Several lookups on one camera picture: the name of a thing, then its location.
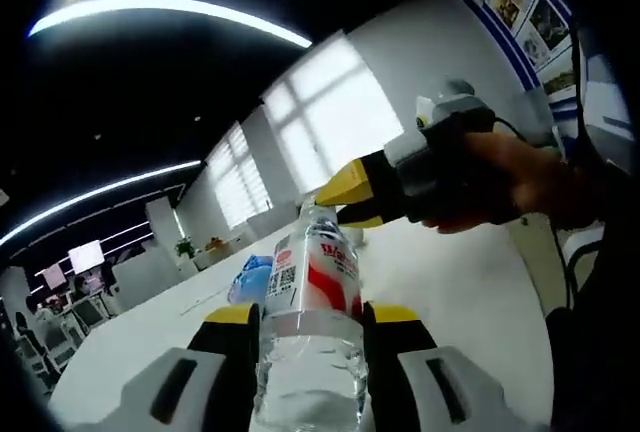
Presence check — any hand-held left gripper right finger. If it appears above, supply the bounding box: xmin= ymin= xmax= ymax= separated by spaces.
xmin=360 ymin=301 xmax=506 ymax=432

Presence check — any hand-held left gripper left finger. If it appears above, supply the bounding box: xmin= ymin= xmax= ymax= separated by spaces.
xmin=117 ymin=301 xmax=261 ymax=432

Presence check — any clear water bottle item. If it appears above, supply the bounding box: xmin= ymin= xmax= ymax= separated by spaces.
xmin=253 ymin=198 xmax=371 ymax=428

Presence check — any clear bag with blue pad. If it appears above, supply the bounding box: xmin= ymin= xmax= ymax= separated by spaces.
xmin=227 ymin=266 xmax=271 ymax=303

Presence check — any person's right hand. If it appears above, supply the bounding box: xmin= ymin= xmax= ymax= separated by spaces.
xmin=422 ymin=130 xmax=576 ymax=236

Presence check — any large window with blinds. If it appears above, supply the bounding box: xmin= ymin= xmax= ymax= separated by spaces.
xmin=259 ymin=29 xmax=406 ymax=188

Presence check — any white table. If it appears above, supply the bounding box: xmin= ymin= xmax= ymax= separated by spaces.
xmin=47 ymin=171 xmax=551 ymax=432

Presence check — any narrow window with blinds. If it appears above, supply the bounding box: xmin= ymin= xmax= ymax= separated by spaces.
xmin=207 ymin=121 xmax=274 ymax=231

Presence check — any white cabinet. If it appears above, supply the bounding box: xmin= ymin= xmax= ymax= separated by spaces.
xmin=192 ymin=240 xmax=236 ymax=271

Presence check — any white mesh office chair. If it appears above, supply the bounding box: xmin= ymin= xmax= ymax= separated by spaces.
xmin=42 ymin=321 xmax=76 ymax=368
xmin=74 ymin=299 xmax=104 ymax=333

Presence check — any potted plant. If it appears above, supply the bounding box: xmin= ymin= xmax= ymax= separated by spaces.
xmin=174 ymin=236 xmax=197 ymax=261

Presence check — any white pillar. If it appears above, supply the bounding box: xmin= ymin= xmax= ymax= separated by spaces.
xmin=145 ymin=199 xmax=184 ymax=253

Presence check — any white machine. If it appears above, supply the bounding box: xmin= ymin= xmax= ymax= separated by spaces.
xmin=582 ymin=49 xmax=639 ymax=163

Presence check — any white monitor screen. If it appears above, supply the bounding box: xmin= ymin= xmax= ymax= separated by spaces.
xmin=68 ymin=240 xmax=104 ymax=271

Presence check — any person's black shirt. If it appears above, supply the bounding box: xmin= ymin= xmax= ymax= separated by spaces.
xmin=544 ymin=161 xmax=640 ymax=432

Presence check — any curved ceiling light strip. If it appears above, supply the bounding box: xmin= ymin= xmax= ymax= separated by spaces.
xmin=0 ymin=160 xmax=201 ymax=248

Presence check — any long ceiling light strip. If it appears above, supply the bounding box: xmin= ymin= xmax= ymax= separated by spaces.
xmin=27 ymin=0 xmax=314 ymax=48

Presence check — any wall poster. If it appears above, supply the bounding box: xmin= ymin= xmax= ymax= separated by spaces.
xmin=439 ymin=0 xmax=576 ymax=98

